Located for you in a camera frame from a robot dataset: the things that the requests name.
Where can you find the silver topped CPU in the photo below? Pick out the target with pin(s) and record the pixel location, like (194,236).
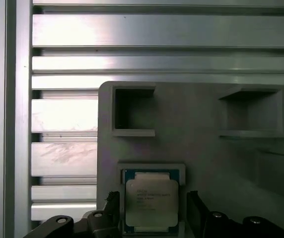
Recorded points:
(150,198)

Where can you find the grey parts rack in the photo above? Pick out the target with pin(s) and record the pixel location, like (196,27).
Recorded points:
(194,148)

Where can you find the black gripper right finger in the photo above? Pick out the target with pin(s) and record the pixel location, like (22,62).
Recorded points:
(196,215)

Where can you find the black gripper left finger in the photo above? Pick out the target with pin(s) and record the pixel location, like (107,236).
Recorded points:
(112,215)

